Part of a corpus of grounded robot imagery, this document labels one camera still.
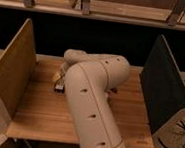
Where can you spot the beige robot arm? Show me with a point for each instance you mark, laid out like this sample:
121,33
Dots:
88,78

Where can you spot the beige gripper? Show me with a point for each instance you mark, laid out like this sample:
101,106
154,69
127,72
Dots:
60,73

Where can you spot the left wooden side panel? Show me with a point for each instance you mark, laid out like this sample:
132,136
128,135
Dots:
17,63

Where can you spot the right dark side panel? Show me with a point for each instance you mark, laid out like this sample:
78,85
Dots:
162,85

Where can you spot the black and white eraser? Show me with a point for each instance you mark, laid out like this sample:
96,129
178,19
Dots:
59,86

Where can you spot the wooden shelf with brackets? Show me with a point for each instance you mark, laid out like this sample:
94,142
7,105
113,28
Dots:
160,13

